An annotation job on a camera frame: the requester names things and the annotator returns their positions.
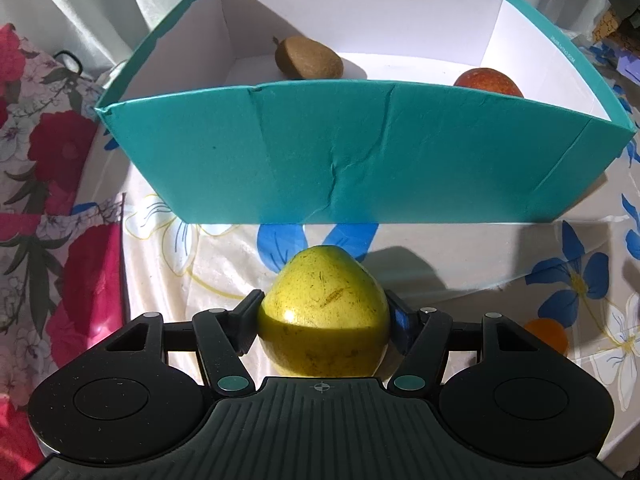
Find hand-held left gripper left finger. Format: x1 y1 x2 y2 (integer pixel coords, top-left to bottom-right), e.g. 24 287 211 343
107 290 266 395

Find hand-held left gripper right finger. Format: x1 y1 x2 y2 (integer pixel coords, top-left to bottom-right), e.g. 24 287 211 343
384 290 533 393

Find yellow-green pear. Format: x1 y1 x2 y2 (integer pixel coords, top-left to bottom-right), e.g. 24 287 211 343
257 245 392 378

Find teal cardboard box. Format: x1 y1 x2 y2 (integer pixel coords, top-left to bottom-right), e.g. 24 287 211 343
94 0 637 225

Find red apple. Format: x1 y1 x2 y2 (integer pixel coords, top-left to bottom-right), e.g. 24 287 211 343
452 67 525 98

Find brown kiwi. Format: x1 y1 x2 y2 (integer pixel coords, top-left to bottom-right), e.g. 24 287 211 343
272 35 344 81

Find blue floral tablecloth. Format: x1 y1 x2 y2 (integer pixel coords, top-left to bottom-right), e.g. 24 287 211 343
90 35 640 476

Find small orange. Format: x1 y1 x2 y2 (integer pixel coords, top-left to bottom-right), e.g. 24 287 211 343
525 317 570 356

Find red floral cloth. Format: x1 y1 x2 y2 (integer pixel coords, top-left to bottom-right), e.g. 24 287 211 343
0 22 126 466

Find purple paper item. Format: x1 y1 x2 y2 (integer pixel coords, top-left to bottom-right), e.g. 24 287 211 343
617 52 640 83

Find tan patterned packet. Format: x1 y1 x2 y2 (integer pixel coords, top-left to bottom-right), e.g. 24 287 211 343
592 7 623 41

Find black bag handle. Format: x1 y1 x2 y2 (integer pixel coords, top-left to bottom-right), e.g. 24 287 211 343
52 50 83 75

